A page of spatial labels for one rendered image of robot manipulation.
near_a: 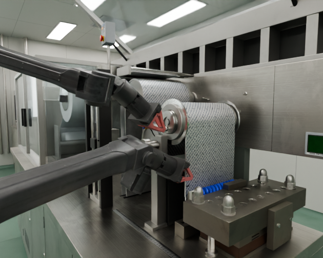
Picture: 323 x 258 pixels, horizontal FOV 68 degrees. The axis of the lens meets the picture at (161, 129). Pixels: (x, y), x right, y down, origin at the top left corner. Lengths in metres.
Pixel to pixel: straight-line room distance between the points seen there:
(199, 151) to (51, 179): 0.47
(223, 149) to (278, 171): 2.79
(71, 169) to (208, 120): 0.48
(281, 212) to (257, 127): 0.33
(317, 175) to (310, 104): 2.60
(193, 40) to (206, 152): 0.61
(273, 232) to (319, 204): 2.77
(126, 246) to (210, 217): 0.26
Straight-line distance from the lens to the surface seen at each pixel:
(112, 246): 0.77
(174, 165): 0.67
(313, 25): 0.91
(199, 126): 0.76
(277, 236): 0.78
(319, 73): 0.87
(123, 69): 0.98
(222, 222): 0.63
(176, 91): 1.01
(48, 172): 0.44
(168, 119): 0.75
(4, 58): 0.76
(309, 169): 3.44
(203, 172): 0.80
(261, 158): 3.71
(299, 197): 0.90
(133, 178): 0.62
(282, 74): 0.91
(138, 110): 0.66
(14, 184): 0.42
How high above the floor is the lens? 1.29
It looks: 5 degrees down
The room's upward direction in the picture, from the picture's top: straight up
